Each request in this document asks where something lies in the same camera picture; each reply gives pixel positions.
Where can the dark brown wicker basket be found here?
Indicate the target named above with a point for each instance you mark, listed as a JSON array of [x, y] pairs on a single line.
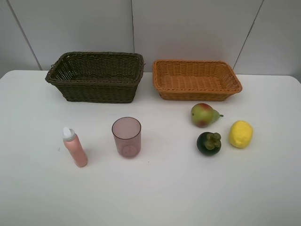
[[97, 77]]

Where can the yellow lemon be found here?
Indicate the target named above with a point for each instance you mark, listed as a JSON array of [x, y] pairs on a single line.
[[240, 135]]

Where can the orange wicker basket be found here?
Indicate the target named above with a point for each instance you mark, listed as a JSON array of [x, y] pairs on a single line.
[[189, 80]]

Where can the dark mangosteen with green calyx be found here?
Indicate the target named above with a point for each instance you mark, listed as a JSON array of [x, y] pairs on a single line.
[[209, 143]]

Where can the translucent pink plastic cup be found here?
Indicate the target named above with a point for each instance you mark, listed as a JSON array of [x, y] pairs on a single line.
[[127, 135]]

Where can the pink bottle with white cap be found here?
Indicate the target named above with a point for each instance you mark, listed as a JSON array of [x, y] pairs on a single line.
[[72, 143]]

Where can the green red pear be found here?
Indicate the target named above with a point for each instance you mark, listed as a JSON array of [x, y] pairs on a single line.
[[203, 115]]

